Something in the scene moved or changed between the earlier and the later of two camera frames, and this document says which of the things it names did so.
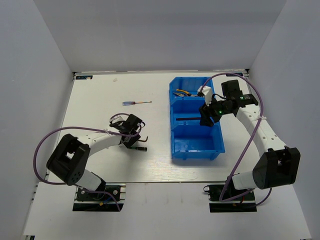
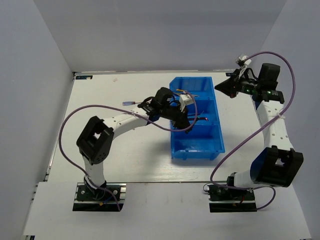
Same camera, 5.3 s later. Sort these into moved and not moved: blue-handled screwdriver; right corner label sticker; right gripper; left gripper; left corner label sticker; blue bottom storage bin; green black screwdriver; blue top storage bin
Moved: green black screwdriver; right gripper; left gripper
Not moved: blue top storage bin; right corner label sticker; blue bottom storage bin; left corner label sticker; blue-handled screwdriver
